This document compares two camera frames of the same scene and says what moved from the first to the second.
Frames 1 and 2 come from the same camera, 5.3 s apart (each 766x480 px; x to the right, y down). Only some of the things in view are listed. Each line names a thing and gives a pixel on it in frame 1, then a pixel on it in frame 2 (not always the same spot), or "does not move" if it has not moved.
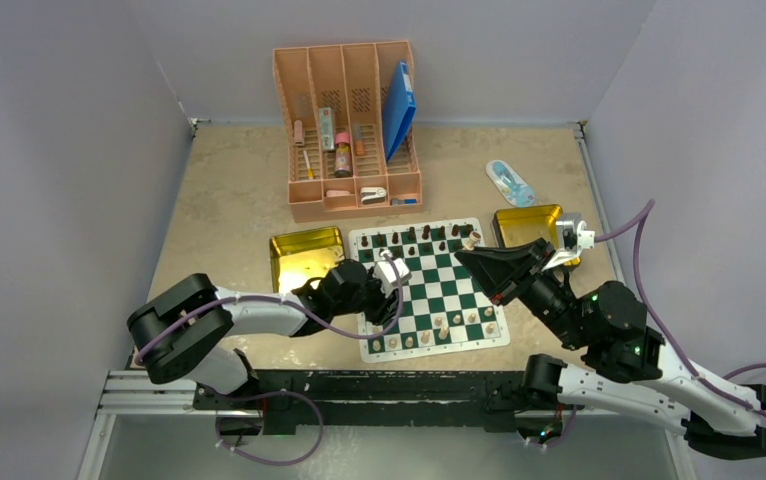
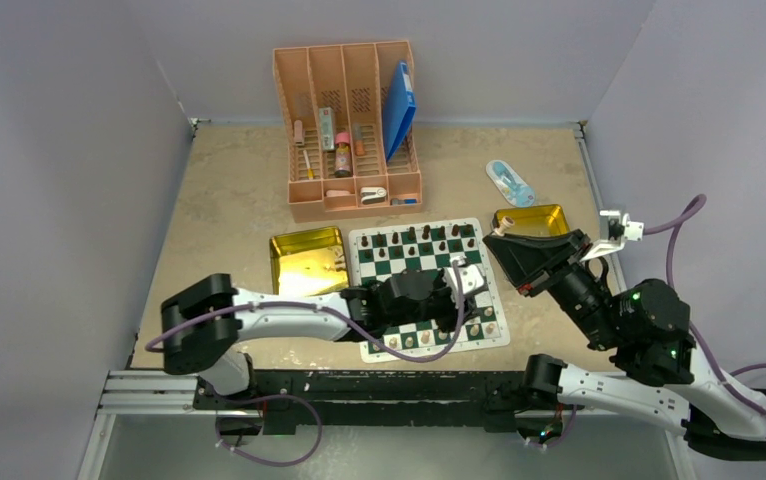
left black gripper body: x=374 y=303 → x=441 y=309
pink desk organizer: x=348 y=113 does not move
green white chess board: x=445 y=310 does not move
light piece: x=474 y=238 → x=506 y=222
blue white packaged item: x=513 y=188 does not move
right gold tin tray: x=522 y=224 does not move
